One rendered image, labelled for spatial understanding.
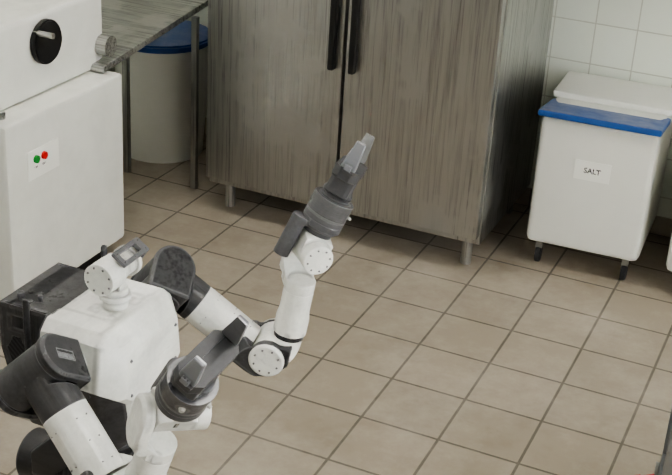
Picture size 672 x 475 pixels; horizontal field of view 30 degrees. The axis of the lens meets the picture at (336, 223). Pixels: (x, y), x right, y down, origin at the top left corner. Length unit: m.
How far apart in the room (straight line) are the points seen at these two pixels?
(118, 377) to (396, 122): 3.32
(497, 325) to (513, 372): 0.37
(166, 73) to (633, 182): 2.45
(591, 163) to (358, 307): 1.21
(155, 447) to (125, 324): 0.37
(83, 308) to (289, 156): 3.44
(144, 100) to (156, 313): 4.15
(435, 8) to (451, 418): 1.75
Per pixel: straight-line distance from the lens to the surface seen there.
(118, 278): 2.44
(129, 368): 2.46
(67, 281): 2.62
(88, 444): 2.33
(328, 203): 2.54
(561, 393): 4.96
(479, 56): 5.37
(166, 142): 6.71
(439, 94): 5.47
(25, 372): 2.37
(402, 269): 5.73
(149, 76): 6.57
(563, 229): 5.79
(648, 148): 5.58
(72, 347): 2.41
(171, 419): 2.07
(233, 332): 1.97
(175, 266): 2.67
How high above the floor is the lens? 2.58
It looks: 25 degrees down
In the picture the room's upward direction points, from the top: 4 degrees clockwise
